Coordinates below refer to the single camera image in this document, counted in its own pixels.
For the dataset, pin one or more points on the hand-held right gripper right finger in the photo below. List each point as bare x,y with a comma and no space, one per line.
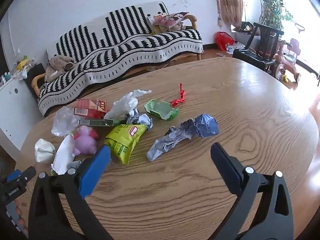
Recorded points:
225,166

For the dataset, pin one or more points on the blue-grey paper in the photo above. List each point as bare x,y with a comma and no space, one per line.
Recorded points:
205,127

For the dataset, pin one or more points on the green silver packet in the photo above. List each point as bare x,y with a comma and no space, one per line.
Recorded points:
100,122

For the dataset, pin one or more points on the black board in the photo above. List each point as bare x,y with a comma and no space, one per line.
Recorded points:
35,70

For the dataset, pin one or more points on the red cardboard box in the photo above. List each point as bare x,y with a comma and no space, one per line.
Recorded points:
87,105

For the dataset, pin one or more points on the pink child tricycle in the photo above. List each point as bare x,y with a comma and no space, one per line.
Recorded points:
282,57

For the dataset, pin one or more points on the wooden sofa frame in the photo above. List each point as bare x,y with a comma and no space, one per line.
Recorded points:
37,80

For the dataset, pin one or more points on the yellow-green snack packet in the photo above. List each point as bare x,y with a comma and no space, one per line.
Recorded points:
122,142

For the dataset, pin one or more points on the printed cushion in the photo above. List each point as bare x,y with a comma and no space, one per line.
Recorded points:
170,20

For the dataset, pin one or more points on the green potted plant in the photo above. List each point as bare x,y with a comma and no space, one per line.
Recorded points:
272,7

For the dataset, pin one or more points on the scattered papers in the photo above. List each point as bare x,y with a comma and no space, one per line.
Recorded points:
235,47

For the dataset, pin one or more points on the white paper ball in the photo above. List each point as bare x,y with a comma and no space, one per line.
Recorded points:
43,150

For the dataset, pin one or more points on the sofa with striped blanket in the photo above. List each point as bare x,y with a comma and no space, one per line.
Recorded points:
125,45

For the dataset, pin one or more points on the brown plush cloth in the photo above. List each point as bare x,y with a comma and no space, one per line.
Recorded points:
56,65

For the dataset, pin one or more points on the black wooden chair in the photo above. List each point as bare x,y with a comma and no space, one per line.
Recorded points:
265,40

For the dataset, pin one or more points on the red plastic bag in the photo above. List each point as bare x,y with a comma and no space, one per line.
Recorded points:
223,40

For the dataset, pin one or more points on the beige patterned curtain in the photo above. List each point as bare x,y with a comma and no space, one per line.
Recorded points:
230,2

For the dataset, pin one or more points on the red ribbon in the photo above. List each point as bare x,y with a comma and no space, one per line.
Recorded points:
178,101

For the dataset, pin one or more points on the green carton box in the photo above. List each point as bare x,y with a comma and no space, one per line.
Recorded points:
162,110

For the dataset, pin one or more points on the pink toy figure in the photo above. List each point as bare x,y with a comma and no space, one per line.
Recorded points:
85,141

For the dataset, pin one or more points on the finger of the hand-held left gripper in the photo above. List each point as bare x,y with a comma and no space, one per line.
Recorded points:
13,175
27,175

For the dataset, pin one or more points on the person's left hand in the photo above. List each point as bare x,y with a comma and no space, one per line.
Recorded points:
19,215

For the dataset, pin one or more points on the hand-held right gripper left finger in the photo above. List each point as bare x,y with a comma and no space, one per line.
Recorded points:
96,172

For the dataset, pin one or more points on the clear plastic bag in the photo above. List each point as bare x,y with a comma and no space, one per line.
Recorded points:
62,121
123,106

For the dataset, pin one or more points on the white cabinet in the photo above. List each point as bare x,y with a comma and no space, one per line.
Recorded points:
15,110

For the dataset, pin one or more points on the silver foil ball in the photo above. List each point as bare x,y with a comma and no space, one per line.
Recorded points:
143,119

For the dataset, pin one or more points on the yellow plastic item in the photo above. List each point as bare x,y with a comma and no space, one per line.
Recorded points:
21,63

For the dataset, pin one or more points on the white paper wrapper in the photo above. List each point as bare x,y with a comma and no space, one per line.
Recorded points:
62,158

